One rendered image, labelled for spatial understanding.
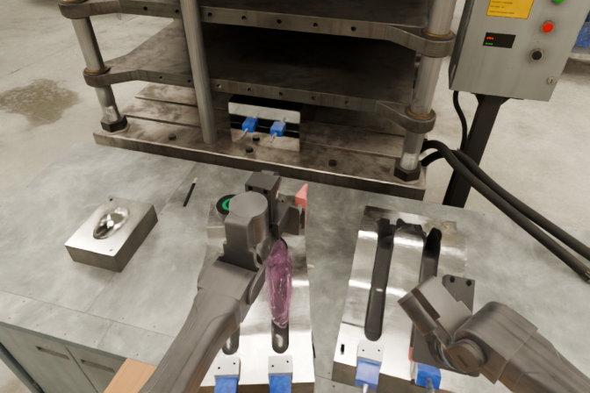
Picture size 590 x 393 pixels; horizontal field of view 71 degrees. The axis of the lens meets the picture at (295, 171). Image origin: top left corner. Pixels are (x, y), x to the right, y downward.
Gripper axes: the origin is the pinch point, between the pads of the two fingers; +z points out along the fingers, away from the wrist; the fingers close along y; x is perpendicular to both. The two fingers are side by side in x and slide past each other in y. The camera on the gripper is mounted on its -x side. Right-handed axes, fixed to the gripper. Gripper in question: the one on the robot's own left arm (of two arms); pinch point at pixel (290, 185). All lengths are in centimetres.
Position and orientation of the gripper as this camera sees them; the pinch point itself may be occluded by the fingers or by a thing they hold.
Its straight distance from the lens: 79.6
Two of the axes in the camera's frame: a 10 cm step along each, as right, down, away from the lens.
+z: 3.4, -5.7, 7.5
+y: -9.4, -2.2, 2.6
